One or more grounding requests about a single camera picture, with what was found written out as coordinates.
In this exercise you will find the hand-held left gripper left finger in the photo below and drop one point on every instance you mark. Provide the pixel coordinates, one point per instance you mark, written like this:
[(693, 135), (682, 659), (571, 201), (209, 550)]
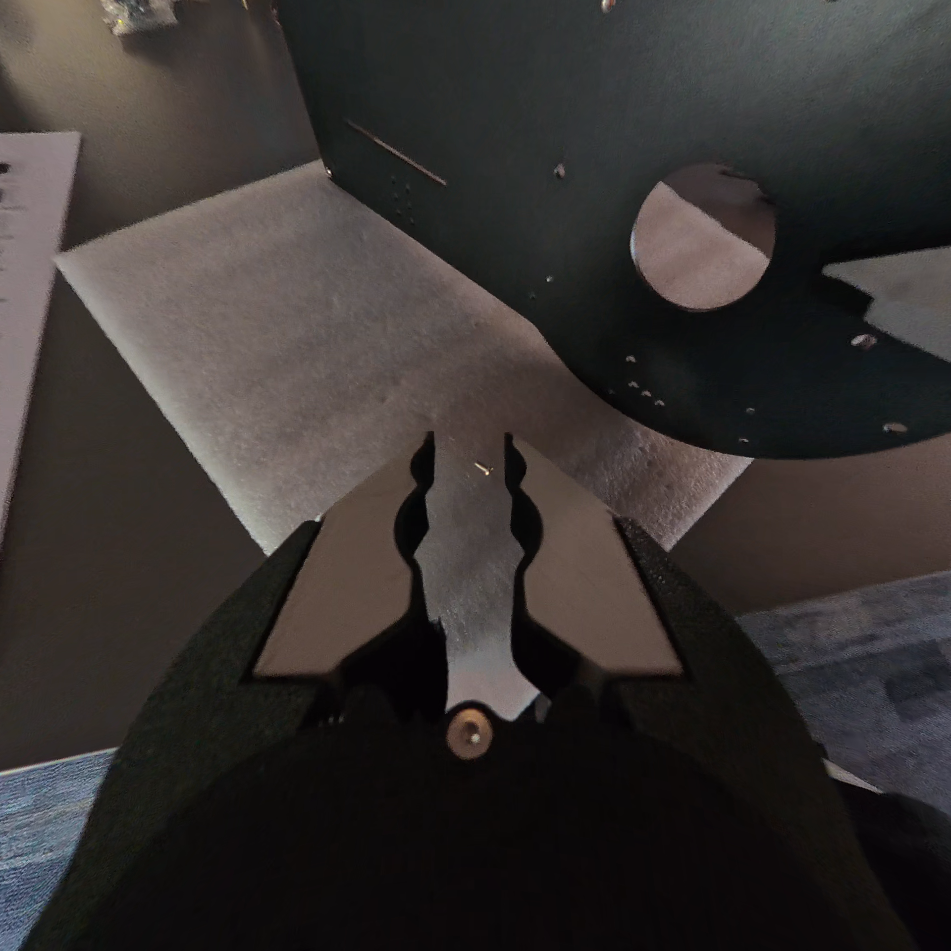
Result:
[(342, 594)]

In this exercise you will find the dark grey desk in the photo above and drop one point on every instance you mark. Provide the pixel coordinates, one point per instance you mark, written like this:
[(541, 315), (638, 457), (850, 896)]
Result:
[(111, 594)]

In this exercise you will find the person's black clothing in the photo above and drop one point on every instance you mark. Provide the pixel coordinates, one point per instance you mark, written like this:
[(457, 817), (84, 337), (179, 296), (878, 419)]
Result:
[(906, 877)]

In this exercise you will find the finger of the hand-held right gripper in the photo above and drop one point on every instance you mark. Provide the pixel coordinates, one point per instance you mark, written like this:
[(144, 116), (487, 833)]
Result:
[(914, 297)]

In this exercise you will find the open instruction booklet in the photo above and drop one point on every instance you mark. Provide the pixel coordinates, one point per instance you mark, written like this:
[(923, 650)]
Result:
[(30, 297)]

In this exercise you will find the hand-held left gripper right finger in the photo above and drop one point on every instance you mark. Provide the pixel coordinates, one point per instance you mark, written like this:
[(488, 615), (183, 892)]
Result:
[(587, 594)]

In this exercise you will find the white foam sheet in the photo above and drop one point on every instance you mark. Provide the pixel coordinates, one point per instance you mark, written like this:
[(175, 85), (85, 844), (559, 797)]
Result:
[(297, 312)]

